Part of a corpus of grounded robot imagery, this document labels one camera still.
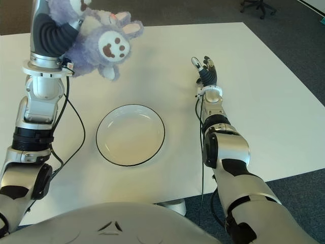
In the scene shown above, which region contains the white table base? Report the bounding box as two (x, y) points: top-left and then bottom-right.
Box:
(152, 198), (187, 216)

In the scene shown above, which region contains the black office chair base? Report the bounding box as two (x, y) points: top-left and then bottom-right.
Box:
(240, 0), (277, 20)

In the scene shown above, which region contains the white plate black rim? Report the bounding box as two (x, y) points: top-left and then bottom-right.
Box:
(95, 104), (167, 167)

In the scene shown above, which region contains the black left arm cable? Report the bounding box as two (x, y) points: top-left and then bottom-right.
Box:
(25, 75), (86, 213)

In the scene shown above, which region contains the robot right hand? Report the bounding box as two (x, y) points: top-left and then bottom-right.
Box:
(190, 54), (219, 88)

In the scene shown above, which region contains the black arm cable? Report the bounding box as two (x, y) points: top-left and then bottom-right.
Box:
(194, 98), (205, 228)
(25, 75), (86, 213)

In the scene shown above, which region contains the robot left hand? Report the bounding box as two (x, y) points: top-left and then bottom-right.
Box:
(29, 0), (84, 62)

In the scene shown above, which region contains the silver robot torso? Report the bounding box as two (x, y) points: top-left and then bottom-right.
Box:
(0, 202), (221, 244)

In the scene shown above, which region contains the purple plush rabbit doll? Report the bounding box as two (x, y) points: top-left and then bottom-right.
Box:
(48, 0), (145, 82)

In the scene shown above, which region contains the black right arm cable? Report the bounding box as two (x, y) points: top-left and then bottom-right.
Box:
(194, 98), (205, 228)

